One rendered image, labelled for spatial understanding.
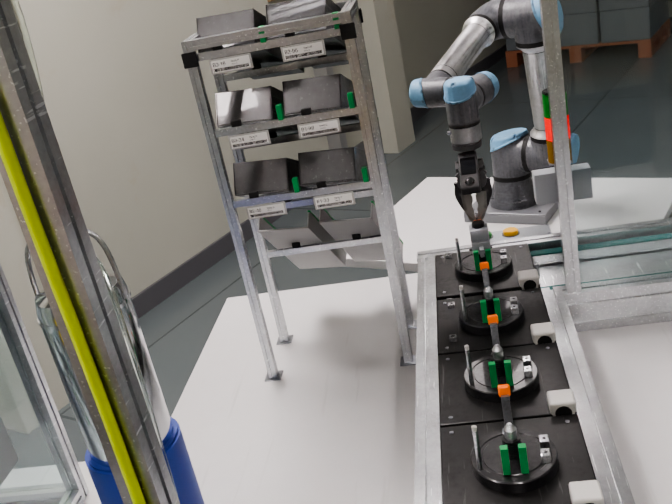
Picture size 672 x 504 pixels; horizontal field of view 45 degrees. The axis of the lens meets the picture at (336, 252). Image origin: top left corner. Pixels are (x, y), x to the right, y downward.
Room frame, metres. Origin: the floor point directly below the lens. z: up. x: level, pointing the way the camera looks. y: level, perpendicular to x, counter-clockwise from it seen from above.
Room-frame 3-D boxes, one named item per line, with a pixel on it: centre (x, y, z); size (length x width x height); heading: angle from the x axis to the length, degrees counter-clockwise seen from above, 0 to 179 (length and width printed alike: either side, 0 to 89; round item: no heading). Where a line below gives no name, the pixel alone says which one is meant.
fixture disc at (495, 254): (1.81, -0.35, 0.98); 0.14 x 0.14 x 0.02
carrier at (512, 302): (1.55, -0.30, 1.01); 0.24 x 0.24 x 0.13; 80
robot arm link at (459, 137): (1.90, -0.36, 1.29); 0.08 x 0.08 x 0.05
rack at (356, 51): (1.75, 0.03, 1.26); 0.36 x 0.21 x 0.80; 80
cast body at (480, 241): (1.80, -0.35, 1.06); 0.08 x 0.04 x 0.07; 170
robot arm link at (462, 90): (1.90, -0.37, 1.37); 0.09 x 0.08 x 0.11; 142
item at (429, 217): (2.35, -0.56, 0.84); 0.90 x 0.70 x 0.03; 55
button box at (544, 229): (2.00, -0.47, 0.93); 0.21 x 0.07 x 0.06; 80
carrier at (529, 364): (1.31, -0.26, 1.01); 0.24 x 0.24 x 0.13; 80
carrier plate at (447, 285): (1.81, -0.35, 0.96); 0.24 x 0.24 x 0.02; 80
